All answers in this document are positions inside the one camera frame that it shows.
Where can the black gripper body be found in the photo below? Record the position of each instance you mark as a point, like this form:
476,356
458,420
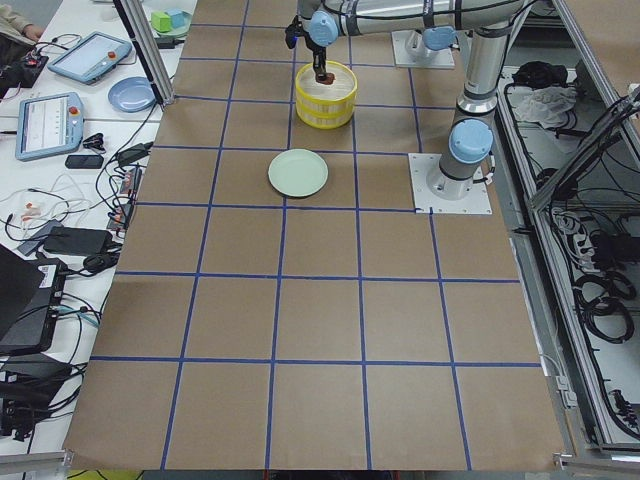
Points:
318,55

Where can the brown bun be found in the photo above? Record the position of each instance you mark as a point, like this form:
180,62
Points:
326,78

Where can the yellow bamboo steamer layer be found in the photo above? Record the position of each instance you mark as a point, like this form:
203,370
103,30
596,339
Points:
323,99
324,120

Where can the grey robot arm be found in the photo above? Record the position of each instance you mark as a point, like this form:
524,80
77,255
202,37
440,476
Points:
423,33

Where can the light green plate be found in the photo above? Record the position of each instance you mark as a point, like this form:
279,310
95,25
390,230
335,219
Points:
298,173

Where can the blue foam cube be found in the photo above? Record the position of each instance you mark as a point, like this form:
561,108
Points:
177,17

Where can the green bowl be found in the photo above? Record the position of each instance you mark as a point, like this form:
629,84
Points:
180,32

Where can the green foam cube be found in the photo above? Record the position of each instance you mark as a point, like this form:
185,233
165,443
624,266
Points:
160,21

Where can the blue plate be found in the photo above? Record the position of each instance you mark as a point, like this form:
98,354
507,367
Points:
130,95

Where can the black power adapter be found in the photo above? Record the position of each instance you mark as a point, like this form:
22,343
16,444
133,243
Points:
133,153

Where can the upper teach pendant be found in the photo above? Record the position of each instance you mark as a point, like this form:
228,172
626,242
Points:
93,57

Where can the teach pendant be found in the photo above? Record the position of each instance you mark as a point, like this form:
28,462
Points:
93,57
49,126

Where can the white crumpled cloth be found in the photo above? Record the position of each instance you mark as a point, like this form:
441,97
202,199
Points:
549,107

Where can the black smartphone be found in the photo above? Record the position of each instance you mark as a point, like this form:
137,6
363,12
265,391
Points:
84,161

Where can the lower teach pendant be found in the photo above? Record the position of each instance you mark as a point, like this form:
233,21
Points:
49,126

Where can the black power brick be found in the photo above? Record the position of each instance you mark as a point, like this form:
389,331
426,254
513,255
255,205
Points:
76,241

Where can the black laptop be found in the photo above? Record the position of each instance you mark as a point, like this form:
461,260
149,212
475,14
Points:
31,292

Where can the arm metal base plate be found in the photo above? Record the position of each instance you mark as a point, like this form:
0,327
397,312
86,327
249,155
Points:
411,52
435,193

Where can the aluminium frame post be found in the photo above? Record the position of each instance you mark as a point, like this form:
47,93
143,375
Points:
133,18

